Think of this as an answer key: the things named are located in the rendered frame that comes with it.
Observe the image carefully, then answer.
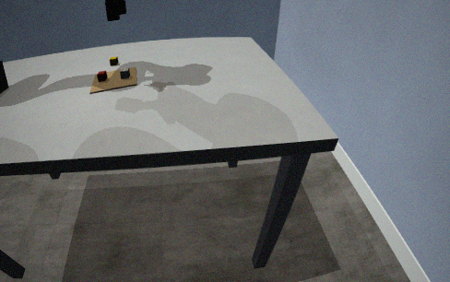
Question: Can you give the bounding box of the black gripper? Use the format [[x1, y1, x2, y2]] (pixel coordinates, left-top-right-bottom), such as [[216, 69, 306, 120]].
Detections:
[[105, 0, 126, 21]]

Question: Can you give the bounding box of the tan mat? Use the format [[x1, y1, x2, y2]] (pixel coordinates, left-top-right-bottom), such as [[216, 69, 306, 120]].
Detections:
[[89, 67, 136, 94]]

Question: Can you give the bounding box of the white die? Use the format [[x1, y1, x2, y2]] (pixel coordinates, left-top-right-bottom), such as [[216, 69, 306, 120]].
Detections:
[[120, 68, 130, 79]]

